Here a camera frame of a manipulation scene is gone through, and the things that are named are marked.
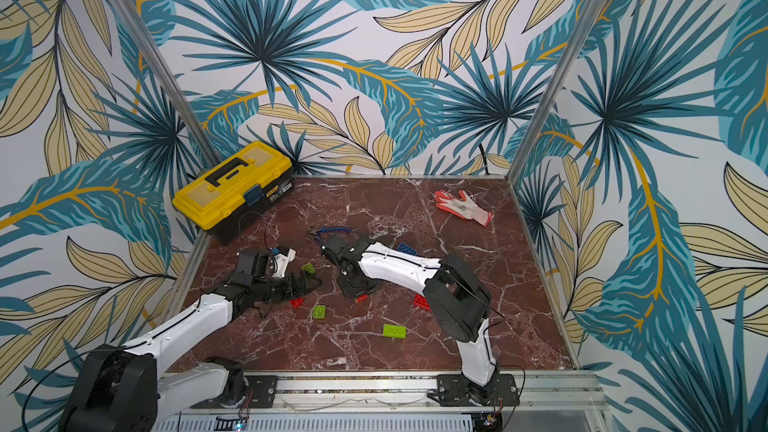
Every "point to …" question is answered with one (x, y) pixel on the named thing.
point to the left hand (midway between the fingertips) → (311, 289)
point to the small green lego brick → (308, 267)
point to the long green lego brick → (396, 331)
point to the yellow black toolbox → (232, 195)
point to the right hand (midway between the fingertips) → (356, 289)
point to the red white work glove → (462, 206)
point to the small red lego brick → (296, 303)
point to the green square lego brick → (319, 312)
